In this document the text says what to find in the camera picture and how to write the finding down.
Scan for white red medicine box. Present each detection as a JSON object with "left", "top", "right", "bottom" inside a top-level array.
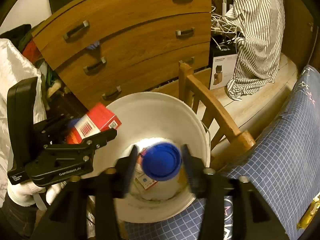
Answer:
[{"left": 133, "top": 148, "right": 158, "bottom": 193}]

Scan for dark wooden door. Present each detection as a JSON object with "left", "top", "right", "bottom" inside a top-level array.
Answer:
[{"left": 281, "top": 0, "right": 319, "bottom": 70}]

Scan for white gloved left hand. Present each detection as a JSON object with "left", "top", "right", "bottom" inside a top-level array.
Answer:
[{"left": 7, "top": 181, "right": 67, "bottom": 207}]

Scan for striped cloth cover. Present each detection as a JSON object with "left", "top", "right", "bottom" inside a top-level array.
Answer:
[{"left": 224, "top": 0, "right": 285, "bottom": 101}]

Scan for white plastic bucket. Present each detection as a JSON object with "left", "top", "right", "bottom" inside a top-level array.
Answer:
[{"left": 87, "top": 92, "right": 210, "bottom": 223}]

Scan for blue plastic lid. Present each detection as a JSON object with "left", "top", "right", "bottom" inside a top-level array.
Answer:
[{"left": 140, "top": 142, "right": 182, "bottom": 181}]

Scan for white cardboard product box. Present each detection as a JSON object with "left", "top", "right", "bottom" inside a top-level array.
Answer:
[{"left": 209, "top": 50, "right": 237, "bottom": 90}]

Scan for small red box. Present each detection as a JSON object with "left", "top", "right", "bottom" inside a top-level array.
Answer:
[{"left": 66, "top": 103, "right": 121, "bottom": 144}]

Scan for white satin cloth left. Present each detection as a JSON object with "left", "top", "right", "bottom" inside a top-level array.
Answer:
[{"left": 0, "top": 38, "right": 47, "bottom": 201}]

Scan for blue checkered bed sheet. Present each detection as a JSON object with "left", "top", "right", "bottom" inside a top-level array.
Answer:
[{"left": 125, "top": 65, "right": 319, "bottom": 239}]

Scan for wooden chest of drawers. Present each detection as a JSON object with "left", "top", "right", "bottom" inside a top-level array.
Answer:
[{"left": 33, "top": 0, "right": 212, "bottom": 108}]

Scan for yellow snack wrapper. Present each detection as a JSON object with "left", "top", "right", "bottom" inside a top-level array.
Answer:
[{"left": 297, "top": 193, "right": 320, "bottom": 230}]

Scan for tangled white cables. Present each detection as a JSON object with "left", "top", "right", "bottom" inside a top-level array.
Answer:
[{"left": 207, "top": 0, "right": 243, "bottom": 51}]

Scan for wooden chair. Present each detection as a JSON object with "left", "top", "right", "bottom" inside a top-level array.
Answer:
[{"left": 178, "top": 61, "right": 255, "bottom": 172}]

